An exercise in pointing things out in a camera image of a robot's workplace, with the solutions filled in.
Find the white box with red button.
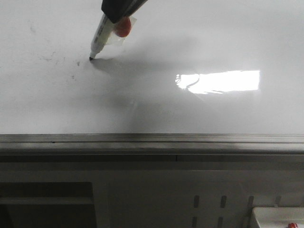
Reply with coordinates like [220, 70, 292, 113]
[250, 207, 304, 228]

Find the white whiteboard marker pen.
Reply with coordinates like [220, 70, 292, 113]
[89, 14, 114, 61]

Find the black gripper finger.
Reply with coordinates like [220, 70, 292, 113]
[101, 0, 147, 24]

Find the white whiteboard with aluminium frame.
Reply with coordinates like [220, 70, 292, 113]
[0, 0, 304, 154]

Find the orange magnet taped to marker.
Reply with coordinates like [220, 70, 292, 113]
[106, 16, 137, 46]

